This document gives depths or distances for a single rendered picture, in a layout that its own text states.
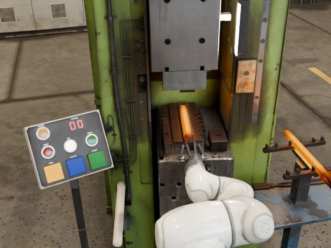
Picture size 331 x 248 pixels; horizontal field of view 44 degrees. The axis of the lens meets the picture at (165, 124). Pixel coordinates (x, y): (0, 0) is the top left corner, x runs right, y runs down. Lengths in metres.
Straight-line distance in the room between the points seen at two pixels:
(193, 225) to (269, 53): 1.19
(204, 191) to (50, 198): 1.93
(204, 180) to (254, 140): 0.68
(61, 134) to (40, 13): 5.33
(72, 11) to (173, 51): 5.37
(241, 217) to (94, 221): 2.07
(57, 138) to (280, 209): 1.08
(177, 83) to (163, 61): 0.13
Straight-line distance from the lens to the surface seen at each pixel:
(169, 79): 1.87
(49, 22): 7.15
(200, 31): 1.80
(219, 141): 2.06
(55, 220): 3.16
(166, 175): 2.07
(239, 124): 2.19
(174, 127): 2.15
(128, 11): 1.91
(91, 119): 1.90
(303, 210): 2.05
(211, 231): 1.09
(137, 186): 2.37
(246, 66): 2.03
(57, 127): 1.87
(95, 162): 1.90
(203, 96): 2.46
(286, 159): 3.75
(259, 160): 2.36
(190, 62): 1.84
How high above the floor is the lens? 2.08
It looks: 30 degrees down
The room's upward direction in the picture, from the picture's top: 1 degrees counter-clockwise
